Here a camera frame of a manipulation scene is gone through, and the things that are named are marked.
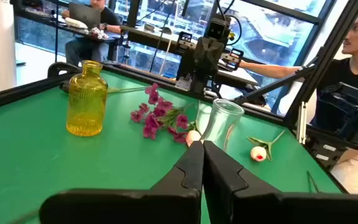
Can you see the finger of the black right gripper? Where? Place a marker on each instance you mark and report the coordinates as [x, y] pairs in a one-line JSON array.
[[233, 59], [185, 43]]

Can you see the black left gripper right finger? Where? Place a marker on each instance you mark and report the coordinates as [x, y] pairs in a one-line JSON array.
[[259, 205]]

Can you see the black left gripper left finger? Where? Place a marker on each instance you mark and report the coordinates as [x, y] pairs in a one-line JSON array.
[[166, 202]]

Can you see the pink tulip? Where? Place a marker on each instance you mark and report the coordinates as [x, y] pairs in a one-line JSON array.
[[193, 137], [258, 153]]

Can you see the clear glass vase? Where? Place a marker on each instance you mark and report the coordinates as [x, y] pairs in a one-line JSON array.
[[222, 124]]

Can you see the dark purple tulip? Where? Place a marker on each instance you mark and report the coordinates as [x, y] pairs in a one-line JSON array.
[[126, 90]]

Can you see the sparse magenta flower spray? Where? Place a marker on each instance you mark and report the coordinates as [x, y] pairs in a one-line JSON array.
[[152, 121]]

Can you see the yellow glass vase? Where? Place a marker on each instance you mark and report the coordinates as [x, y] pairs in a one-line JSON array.
[[87, 99]]

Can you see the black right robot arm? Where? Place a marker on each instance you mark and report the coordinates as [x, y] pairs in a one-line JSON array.
[[183, 71]]

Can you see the dark grey desk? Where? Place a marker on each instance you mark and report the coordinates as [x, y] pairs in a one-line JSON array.
[[154, 39]]

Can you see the person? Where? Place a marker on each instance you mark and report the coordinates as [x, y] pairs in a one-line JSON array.
[[107, 15], [346, 71]]

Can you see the dark laptop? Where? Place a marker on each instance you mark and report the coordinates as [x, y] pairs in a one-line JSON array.
[[84, 14]]

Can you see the white pouch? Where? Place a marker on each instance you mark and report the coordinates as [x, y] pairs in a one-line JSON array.
[[76, 23]]

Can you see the green table mat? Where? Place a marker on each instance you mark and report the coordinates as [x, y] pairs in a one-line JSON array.
[[42, 161]]

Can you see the white round pillar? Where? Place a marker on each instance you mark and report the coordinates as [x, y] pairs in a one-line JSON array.
[[3, 46]]

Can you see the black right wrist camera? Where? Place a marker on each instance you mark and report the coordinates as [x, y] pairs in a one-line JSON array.
[[216, 29]]

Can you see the black table frame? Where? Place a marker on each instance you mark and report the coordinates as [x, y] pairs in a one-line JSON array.
[[17, 93]]

